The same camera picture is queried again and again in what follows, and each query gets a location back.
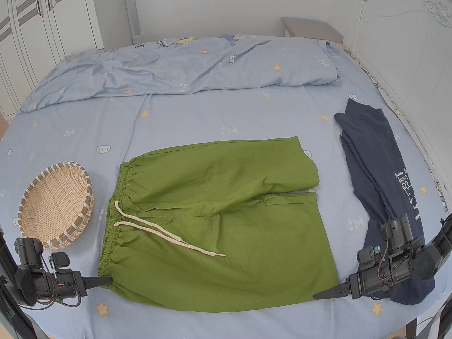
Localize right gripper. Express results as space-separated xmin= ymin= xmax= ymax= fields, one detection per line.
xmin=347 ymin=252 xmax=414 ymax=300

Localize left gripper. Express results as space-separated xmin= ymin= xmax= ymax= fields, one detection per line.
xmin=45 ymin=270 xmax=88 ymax=299

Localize green shorts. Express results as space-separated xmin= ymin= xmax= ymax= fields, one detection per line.
xmin=98 ymin=136 xmax=339 ymax=311

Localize round woven basket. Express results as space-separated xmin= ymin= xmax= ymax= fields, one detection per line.
xmin=18 ymin=161 xmax=95 ymax=251

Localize bed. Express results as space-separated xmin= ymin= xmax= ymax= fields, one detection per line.
xmin=0 ymin=0 xmax=452 ymax=339

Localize dark blue T-shirt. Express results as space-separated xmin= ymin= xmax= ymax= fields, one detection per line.
xmin=334 ymin=98 xmax=435 ymax=304

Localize pale blue quilt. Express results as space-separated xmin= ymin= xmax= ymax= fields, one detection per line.
xmin=19 ymin=34 xmax=344 ymax=114

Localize grey bedside table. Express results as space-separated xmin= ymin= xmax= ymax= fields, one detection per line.
xmin=281 ymin=16 xmax=345 ymax=44

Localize white wardrobe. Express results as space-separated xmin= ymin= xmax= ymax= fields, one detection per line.
xmin=0 ymin=0 xmax=105 ymax=119

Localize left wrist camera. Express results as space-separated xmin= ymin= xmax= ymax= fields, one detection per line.
xmin=49 ymin=252 xmax=70 ymax=272

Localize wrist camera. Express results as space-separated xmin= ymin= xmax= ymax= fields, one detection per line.
xmin=49 ymin=252 xmax=70 ymax=272
xmin=357 ymin=246 xmax=378 ymax=267

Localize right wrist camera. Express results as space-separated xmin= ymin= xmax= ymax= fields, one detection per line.
xmin=357 ymin=246 xmax=378 ymax=267

